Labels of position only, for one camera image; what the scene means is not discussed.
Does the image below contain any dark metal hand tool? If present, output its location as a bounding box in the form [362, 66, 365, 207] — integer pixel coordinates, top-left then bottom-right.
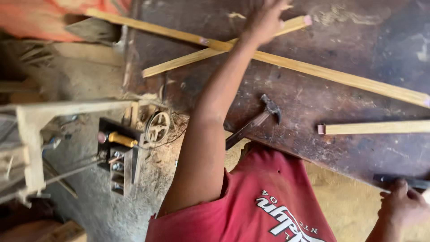
[373, 174, 430, 191]

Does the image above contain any long wooden strip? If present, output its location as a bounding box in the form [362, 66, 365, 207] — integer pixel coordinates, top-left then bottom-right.
[85, 8, 430, 109]

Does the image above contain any wooden plank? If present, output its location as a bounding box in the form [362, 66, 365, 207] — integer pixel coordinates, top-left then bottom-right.
[35, 220, 88, 242]

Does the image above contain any wooden strip with brown end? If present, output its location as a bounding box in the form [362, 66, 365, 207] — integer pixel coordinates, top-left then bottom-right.
[317, 120, 430, 136]

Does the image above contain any person's left hand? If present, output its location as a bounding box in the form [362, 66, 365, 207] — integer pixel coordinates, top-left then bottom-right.
[241, 0, 294, 46]

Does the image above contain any metal spoked wheel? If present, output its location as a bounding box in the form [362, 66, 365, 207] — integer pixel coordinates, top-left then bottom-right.
[144, 111, 171, 144]

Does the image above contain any claw hammer with wooden handle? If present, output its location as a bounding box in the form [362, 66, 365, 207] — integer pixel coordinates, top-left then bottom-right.
[225, 94, 282, 151]

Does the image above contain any person's right hand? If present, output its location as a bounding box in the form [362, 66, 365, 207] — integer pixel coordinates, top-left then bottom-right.
[378, 179, 430, 230]

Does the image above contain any yellow-handled screwdriver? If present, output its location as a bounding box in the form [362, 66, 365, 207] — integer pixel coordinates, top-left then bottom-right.
[97, 131, 139, 148]

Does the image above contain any pale wooden bench frame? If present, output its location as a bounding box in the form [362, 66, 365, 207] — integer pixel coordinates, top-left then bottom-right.
[0, 100, 139, 206]

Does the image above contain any grey wooden wedge board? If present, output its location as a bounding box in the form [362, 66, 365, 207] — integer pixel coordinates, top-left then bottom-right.
[64, 17, 122, 47]

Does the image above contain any dark wooden tool box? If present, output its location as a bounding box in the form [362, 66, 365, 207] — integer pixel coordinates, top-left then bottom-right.
[97, 117, 146, 197]

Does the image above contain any orange cloth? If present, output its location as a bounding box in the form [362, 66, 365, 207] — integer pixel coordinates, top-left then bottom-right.
[0, 0, 132, 43]

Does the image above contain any person's red printed shirt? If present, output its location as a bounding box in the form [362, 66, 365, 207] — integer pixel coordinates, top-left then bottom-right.
[145, 142, 337, 242]

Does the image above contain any short wooden strip pink end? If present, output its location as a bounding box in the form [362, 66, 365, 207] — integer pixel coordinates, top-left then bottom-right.
[142, 15, 313, 78]

